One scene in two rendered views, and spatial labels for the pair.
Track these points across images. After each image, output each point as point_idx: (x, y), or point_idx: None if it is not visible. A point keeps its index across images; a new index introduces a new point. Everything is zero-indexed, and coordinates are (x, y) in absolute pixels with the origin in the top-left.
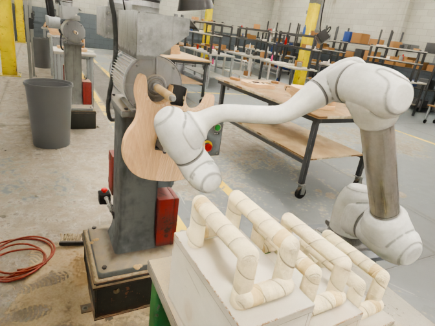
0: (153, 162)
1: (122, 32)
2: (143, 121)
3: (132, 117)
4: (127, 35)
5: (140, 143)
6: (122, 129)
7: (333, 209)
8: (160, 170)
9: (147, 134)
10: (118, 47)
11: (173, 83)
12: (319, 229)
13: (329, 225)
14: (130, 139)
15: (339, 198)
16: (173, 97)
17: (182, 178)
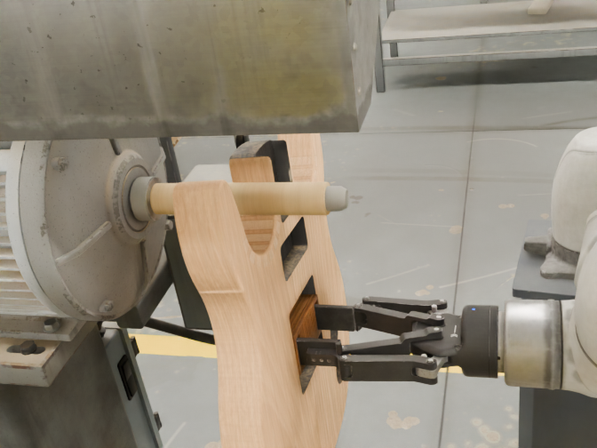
0: (311, 435)
1: (50, 52)
2: (268, 342)
3: (70, 357)
4: (150, 57)
5: (283, 416)
6: (16, 421)
7: (569, 213)
8: (322, 437)
9: (284, 370)
10: (1, 133)
11: (153, 149)
12: (551, 271)
13: (573, 248)
14: (269, 432)
15: (585, 183)
16: (346, 194)
17: (345, 404)
